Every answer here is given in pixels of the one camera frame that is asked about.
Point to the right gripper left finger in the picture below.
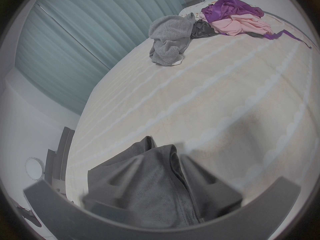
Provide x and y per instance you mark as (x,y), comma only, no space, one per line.
(120,184)

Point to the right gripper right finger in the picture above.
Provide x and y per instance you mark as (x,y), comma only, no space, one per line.
(207,191)

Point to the black T-shirt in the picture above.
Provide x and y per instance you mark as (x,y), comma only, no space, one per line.
(155,184)

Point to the bed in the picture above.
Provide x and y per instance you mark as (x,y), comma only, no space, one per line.
(212,96)

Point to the black chest of drawers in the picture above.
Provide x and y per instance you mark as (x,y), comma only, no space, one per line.
(63,154)

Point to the blue-green curtain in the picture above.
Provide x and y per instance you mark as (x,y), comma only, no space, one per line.
(112,16)
(50,66)

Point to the grey garment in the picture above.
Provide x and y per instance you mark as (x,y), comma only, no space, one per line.
(170,34)

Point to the black shiny garment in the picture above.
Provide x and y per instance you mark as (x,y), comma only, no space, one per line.
(202,29)

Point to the pink garment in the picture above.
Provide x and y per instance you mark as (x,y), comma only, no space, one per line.
(232,25)

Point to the purple garment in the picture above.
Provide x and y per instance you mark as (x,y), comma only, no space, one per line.
(225,9)

